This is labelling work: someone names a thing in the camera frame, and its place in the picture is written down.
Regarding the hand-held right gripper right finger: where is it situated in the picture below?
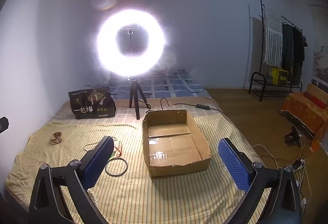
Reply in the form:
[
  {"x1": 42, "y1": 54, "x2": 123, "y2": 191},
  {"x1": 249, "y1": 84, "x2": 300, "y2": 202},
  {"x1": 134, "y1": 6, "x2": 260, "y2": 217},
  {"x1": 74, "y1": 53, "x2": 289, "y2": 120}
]
[{"x1": 218, "y1": 138, "x2": 303, "y2": 224}]

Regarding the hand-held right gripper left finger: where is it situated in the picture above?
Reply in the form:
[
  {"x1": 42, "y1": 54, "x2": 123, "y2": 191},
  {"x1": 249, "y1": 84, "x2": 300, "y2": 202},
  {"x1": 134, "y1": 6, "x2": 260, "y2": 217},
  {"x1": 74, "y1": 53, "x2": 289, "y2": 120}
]
[{"x1": 28, "y1": 135, "x2": 115, "y2": 224}]

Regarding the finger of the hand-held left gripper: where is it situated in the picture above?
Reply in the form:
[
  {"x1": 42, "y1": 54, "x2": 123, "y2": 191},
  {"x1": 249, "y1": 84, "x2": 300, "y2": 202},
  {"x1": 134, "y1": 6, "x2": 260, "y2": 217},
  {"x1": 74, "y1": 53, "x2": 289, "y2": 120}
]
[{"x1": 0, "y1": 116, "x2": 10, "y2": 134}]

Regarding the green jade pendant red cord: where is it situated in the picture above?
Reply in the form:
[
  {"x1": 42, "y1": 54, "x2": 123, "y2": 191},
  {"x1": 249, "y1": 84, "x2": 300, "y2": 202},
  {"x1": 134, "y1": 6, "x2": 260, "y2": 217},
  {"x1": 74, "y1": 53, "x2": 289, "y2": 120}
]
[{"x1": 109, "y1": 142, "x2": 123, "y2": 158}]

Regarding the black metal bangle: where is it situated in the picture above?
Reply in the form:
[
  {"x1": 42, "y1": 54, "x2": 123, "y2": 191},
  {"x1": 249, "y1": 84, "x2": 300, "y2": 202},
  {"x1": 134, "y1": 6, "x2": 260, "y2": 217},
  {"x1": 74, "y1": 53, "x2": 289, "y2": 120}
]
[{"x1": 105, "y1": 158, "x2": 129, "y2": 177}]

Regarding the thick white pearl necklace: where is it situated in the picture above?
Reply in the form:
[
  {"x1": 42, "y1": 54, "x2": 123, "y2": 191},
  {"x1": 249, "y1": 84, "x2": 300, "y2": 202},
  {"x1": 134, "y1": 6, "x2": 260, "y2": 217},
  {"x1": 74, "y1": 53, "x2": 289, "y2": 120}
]
[{"x1": 87, "y1": 188, "x2": 100, "y2": 208}]

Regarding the cream beaded bracelet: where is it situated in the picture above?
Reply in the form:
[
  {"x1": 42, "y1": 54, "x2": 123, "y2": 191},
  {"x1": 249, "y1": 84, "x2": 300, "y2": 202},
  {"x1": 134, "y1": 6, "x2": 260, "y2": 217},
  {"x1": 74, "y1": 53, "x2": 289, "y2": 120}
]
[{"x1": 50, "y1": 132, "x2": 63, "y2": 144}]

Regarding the cardboard box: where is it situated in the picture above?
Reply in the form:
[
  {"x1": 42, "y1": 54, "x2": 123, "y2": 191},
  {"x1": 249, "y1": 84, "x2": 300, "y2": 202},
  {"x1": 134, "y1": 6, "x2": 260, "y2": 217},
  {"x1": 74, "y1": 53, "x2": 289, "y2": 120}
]
[{"x1": 142, "y1": 109, "x2": 213, "y2": 178}]

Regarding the yellow striped blanket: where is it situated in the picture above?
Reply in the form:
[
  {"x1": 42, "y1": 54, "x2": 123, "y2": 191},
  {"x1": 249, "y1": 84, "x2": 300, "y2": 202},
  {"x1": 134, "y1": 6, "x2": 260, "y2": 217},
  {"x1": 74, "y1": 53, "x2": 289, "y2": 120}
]
[{"x1": 5, "y1": 113, "x2": 259, "y2": 224}]

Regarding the tan checked bedsheet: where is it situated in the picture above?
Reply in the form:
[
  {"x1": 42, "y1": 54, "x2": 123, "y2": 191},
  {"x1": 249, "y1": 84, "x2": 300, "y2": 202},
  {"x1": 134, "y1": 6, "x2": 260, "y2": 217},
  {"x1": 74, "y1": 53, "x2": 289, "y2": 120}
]
[{"x1": 51, "y1": 96, "x2": 223, "y2": 127}]

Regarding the black printed snack bag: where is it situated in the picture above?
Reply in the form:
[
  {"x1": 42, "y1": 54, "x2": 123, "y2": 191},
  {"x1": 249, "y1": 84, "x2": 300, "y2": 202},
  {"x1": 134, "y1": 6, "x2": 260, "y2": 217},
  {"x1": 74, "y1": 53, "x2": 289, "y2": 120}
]
[{"x1": 68, "y1": 86, "x2": 117, "y2": 120}]

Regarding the white power strip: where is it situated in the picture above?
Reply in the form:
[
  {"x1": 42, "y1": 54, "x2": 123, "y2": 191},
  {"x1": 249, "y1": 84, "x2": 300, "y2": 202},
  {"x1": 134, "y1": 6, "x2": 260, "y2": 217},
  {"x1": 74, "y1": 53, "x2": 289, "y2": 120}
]
[{"x1": 292, "y1": 159, "x2": 306, "y2": 171}]

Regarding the black floor device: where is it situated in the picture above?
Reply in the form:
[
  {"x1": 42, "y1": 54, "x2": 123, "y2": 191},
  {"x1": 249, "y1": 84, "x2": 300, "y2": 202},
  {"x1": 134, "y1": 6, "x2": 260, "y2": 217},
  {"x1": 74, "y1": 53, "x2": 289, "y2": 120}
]
[{"x1": 284, "y1": 127, "x2": 304, "y2": 148}]

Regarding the black tripod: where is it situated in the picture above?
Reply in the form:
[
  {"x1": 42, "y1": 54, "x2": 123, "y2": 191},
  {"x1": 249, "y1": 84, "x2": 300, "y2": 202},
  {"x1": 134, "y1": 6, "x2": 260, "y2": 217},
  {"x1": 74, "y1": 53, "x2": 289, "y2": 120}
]
[{"x1": 127, "y1": 76, "x2": 149, "y2": 120}]

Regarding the orange cloth covered furniture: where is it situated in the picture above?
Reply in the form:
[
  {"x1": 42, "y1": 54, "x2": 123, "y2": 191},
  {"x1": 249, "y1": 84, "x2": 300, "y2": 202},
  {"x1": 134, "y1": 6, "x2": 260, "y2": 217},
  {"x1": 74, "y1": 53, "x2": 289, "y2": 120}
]
[{"x1": 279, "y1": 92, "x2": 328, "y2": 142}]

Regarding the black metal clothes rack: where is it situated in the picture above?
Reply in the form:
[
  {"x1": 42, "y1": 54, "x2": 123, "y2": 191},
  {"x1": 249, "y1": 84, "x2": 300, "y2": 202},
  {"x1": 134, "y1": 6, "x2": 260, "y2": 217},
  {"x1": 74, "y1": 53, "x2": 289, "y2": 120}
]
[{"x1": 248, "y1": 0, "x2": 308, "y2": 102}]

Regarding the blue patterned bedsheet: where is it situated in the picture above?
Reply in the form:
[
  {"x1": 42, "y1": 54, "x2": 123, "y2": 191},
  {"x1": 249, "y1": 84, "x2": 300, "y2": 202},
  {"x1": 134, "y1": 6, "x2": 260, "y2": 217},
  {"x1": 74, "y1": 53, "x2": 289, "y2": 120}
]
[{"x1": 106, "y1": 68, "x2": 213, "y2": 101}]

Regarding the yellow box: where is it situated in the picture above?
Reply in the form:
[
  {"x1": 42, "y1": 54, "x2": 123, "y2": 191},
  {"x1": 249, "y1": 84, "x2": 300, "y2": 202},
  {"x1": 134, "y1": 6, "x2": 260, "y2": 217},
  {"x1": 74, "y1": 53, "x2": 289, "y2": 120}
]
[{"x1": 271, "y1": 67, "x2": 289, "y2": 85}]

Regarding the light wooden board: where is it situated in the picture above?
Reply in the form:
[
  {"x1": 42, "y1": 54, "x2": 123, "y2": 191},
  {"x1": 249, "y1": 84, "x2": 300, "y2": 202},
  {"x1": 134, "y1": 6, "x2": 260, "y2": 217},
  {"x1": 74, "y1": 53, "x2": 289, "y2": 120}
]
[{"x1": 306, "y1": 83, "x2": 328, "y2": 112}]

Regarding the black hanging garment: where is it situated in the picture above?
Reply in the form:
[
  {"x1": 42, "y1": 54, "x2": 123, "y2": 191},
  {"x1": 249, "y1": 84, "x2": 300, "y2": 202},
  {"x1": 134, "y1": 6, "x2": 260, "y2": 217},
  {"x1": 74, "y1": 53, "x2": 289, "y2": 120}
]
[{"x1": 292, "y1": 27, "x2": 307, "y2": 84}]

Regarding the striped hanging towel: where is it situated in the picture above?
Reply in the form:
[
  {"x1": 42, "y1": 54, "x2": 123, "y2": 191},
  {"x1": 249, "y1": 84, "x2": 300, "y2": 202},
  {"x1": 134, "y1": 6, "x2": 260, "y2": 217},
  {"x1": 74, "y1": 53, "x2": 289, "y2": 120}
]
[{"x1": 261, "y1": 6, "x2": 284, "y2": 67}]

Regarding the dark green hanging garment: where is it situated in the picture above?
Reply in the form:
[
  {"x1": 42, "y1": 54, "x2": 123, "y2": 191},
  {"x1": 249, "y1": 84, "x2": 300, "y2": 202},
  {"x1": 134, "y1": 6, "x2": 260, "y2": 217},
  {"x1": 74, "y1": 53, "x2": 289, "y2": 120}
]
[{"x1": 282, "y1": 23, "x2": 294, "y2": 71}]

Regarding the phone holder clamp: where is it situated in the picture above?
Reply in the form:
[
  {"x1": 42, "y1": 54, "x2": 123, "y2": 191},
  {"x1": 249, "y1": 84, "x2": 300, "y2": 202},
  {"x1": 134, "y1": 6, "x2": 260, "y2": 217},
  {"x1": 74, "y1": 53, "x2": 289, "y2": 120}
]
[{"x1": 122, "y1": 25, "x2": 140, "y2": 58}]

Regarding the thin pearl strand necklace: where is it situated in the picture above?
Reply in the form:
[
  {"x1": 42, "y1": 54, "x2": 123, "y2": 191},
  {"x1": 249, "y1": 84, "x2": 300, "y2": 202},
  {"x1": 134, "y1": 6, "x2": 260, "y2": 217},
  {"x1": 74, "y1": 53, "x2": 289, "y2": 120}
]
[{"x1": 83, "y1": 136, "x2": 117, "y2": 152}]

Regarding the power strip with cables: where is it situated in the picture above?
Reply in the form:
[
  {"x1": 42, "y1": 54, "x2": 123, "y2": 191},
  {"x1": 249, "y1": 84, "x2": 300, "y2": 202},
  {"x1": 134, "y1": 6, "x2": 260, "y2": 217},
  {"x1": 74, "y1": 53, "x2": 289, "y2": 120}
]
[{"x1": 252, "y1": 144, "x2": 295, "y2": 171}]

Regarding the black cable with inline controller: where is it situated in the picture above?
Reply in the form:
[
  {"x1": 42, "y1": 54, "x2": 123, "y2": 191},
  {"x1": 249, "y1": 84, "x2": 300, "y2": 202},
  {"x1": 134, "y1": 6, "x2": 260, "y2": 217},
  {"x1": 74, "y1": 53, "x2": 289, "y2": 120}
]
[{"x1": 140, "y1": 97, "x2": 224, "y2": 115}]

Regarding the white ring light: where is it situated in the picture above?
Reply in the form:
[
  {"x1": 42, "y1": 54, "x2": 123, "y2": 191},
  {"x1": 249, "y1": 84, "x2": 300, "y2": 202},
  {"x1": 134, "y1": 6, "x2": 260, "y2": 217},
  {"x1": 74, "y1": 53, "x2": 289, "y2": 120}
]
[{"x1": 96, "y1": 9, "x2": 166, "y2": 77}]

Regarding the white wall pipe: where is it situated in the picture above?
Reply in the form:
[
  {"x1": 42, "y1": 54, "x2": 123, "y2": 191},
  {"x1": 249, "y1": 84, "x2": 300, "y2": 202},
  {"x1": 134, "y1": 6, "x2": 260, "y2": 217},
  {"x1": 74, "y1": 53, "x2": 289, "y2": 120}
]
[{"x1": 244, "y1": 4, "x2": 253, "y2": 86}]

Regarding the wall poster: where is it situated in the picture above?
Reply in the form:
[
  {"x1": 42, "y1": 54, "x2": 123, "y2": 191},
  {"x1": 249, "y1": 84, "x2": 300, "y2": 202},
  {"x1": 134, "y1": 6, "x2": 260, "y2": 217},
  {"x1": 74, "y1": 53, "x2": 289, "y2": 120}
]
[{"x1": 311, "y1": 46, "x2": 328, "y2": 86}]

